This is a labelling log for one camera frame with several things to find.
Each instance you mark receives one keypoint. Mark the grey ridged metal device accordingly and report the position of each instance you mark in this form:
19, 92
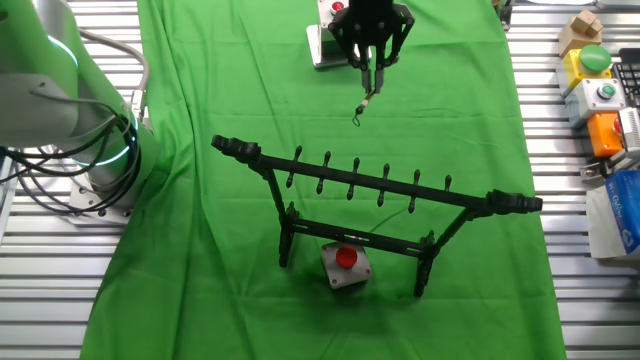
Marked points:
631, 127

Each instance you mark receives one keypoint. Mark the black keyboard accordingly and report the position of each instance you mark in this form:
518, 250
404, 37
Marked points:
630, 75

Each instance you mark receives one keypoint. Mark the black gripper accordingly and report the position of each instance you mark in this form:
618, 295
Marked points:
372, 22

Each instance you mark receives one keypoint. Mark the grey box with green button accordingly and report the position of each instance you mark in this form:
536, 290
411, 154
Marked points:
595, 105

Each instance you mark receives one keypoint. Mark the orange button box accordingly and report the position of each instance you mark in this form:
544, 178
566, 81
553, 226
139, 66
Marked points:
602, 135

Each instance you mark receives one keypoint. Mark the green cloth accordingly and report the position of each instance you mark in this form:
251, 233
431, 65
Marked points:
200, 300

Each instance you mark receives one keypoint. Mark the grey corrugated conduit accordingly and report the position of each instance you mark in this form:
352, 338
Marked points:
142, 62

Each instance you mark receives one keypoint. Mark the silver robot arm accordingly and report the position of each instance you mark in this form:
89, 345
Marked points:
30, 75

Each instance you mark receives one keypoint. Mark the beige wooden blocks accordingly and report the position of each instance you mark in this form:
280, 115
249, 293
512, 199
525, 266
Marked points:
580, 30

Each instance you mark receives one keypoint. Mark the brown calligraphy brush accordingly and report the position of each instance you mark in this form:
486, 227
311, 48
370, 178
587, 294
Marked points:
364, 104

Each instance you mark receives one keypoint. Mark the small metal bracket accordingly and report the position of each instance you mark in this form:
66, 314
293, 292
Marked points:
592, 171

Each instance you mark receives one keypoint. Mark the blue tissue pack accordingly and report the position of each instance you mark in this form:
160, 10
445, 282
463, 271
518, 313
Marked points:
625, 210

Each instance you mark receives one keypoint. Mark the yellow box with green button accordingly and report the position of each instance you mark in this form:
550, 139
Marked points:
595, 57

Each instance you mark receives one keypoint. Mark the black carved pen rack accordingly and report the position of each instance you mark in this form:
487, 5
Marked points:
360, 179

